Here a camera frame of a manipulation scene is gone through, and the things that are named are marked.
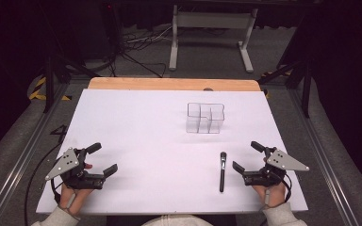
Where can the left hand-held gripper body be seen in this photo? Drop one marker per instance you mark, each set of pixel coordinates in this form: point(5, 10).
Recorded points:
point(66, 164)

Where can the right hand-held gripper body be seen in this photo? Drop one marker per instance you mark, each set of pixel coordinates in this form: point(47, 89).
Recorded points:
point(283, 161)

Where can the black pen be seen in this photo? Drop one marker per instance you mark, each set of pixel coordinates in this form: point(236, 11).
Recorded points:
point(222, 175)

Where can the clear acrylic organizer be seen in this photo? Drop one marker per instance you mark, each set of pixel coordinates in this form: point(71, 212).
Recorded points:
point(212, 114)

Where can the person's right hand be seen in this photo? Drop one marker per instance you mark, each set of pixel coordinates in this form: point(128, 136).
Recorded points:
point(275, 194)

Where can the person's left hand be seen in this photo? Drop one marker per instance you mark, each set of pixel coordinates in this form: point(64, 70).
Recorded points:
point(75, 197)

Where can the black tripod stand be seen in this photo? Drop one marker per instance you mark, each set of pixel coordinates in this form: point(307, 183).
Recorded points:
point(48, 81)
point(306, 88)

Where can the person's light sweater torso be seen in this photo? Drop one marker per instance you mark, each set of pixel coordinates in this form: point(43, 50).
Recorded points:
point(177, 220)

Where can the white metal stand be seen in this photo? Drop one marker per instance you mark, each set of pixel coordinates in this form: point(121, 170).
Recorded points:
point(213, 20)

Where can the aluminium floor rail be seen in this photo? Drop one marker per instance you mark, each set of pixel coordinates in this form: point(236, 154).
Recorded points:
point(326, 153)
point(22, 160)

